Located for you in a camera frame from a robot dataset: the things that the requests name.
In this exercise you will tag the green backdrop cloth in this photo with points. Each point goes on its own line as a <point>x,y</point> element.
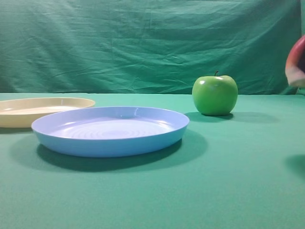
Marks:
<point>146,46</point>

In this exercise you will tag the green apple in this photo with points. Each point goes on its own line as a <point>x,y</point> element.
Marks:
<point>215,95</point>

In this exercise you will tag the pale yellow round plate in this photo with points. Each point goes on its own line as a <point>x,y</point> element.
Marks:
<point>20,113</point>

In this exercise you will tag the green tablecloth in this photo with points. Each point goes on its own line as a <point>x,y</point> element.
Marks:
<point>246,171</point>

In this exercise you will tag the round red-topped bread bun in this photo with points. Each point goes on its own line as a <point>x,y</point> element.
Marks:
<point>295,64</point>

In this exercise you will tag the light blue round plate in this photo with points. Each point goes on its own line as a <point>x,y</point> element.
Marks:
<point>113,131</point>

